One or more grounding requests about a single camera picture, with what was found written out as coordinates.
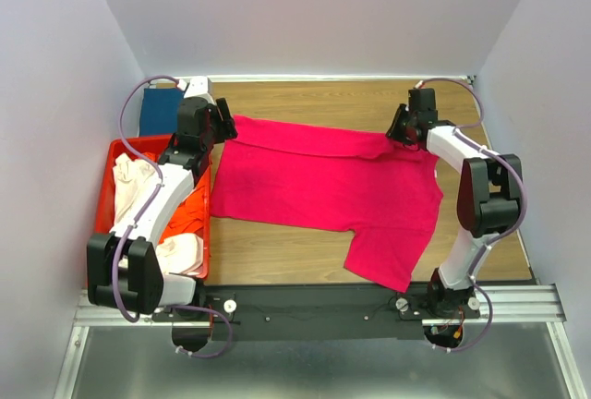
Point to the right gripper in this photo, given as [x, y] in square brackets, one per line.
[392, 130]

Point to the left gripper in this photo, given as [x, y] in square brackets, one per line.
[228, 129]

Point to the magenta t shirt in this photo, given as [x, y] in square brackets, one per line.
[336, 180]

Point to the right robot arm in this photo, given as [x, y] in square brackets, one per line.
[491, 201]

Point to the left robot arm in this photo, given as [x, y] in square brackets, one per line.
[122, 267]

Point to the folded blue t shirt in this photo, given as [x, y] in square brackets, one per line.
[158, 113]

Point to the red plastic bin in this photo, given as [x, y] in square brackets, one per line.
[105, 212]

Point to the orange t shirt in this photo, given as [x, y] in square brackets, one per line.
[189, 216]

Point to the pale pink t shirt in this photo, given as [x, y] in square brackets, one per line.
[177, 254]

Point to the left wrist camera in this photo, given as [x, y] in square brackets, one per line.
[196, 87]

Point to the black mounting base plate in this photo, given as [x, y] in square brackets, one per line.
[312, 312]

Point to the aluminium frame rail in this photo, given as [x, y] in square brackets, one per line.
[517, 348]

